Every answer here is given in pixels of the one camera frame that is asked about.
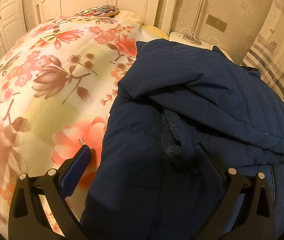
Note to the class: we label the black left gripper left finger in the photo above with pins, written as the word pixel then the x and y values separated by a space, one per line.
pixel 27 218

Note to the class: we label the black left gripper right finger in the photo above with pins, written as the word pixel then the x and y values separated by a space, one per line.
pixel 245 210

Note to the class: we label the navy blue puffer jacket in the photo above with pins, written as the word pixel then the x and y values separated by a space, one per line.
pixel 180 111

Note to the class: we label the floral pink quilt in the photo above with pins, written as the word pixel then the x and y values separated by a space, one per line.
pixel 57 85

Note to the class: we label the patterned cream curtain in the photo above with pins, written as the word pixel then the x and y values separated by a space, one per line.
pixel 267 51

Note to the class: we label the white standing lamp pole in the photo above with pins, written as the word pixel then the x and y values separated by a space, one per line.
pixel 189 34

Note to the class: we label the embroidered decorative pillow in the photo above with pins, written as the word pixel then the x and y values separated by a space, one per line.
pixel 102 11

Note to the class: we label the yellow pillow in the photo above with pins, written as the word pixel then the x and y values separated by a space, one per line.
pixel 136 19

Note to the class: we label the grey wall socket panel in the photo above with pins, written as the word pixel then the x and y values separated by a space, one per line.
pixel 216 23

